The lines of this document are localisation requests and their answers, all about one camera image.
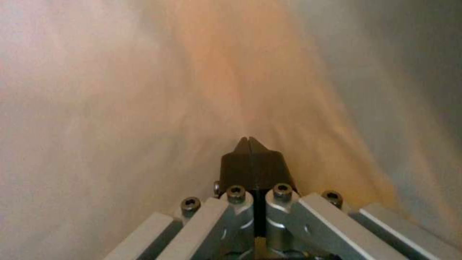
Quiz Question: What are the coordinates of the translucent white garbage bag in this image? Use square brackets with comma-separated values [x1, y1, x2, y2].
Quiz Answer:
[0, 0, 462, 260]

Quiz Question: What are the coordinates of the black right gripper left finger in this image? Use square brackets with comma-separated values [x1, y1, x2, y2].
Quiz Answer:
[103, 137, 258, 260]

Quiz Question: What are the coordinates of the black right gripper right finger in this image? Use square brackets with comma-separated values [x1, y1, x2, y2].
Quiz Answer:
[249, 137, 459, 260]

